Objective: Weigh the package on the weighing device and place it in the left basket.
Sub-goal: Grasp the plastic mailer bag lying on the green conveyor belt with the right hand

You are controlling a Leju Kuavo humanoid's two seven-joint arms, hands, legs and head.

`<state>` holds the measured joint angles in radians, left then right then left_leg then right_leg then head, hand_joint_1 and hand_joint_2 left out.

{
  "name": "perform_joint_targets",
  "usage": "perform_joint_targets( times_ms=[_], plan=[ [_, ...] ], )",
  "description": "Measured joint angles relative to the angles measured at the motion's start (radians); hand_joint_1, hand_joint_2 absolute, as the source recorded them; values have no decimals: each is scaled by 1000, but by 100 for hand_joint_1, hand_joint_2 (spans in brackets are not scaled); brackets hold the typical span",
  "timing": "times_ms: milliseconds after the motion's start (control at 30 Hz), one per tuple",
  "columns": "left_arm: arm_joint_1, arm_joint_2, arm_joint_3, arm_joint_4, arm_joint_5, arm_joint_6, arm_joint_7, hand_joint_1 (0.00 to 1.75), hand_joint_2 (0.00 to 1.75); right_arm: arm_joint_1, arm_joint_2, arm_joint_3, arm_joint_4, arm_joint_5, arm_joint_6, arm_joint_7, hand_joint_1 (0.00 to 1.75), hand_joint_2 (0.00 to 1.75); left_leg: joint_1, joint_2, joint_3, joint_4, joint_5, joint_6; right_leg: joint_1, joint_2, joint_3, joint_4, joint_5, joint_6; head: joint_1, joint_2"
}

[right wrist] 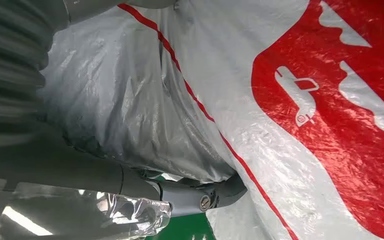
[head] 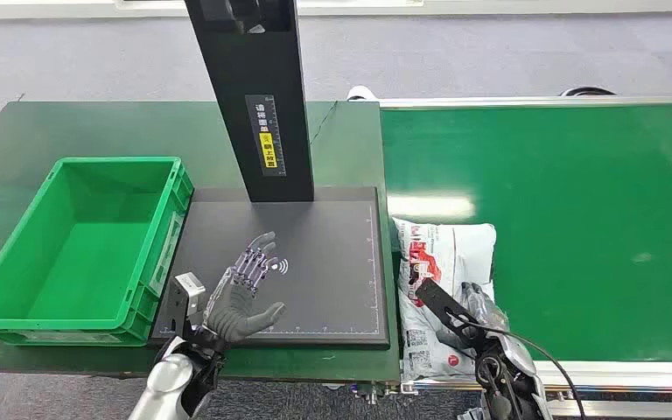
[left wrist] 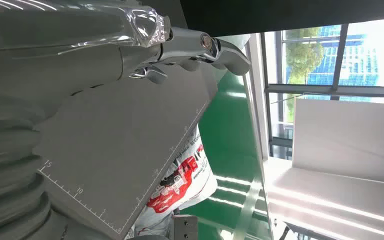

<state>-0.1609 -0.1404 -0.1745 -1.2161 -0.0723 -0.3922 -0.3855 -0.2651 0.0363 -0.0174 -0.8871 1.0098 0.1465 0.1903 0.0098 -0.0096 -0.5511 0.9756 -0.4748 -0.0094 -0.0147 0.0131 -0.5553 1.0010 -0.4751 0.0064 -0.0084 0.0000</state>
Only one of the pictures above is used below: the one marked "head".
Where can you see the aluminium conveyor frame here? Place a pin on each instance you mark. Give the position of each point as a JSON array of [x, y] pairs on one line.
[[631, 375]]

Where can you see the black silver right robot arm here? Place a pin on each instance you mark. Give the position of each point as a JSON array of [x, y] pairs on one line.
[[513, 377]]

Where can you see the black yellow ruler label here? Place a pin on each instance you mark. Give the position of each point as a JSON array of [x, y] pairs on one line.
[[266, 136]]

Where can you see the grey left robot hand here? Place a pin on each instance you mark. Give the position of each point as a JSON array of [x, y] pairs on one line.
[[237, 313]]

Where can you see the black weighing device with column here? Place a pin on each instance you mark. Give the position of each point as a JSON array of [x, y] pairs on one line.
[[324, 278]]

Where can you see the small white object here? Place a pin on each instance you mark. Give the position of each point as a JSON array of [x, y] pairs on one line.
[[362, 94]]

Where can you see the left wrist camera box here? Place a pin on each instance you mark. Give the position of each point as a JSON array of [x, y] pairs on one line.
[[190, 290]]

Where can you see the green plastic crate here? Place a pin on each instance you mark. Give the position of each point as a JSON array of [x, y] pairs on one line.
[[81, 261]]

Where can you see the white red printed mail package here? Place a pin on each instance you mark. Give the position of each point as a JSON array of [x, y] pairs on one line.
[[429, 255]]

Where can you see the dark green table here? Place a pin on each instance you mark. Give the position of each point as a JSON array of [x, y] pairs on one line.
[[52, 130]]

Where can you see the green conveyor belt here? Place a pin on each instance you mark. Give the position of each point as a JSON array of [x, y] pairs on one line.
[[574, 232]]

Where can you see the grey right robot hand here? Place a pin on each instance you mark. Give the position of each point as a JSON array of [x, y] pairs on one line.
[[484, 316]]

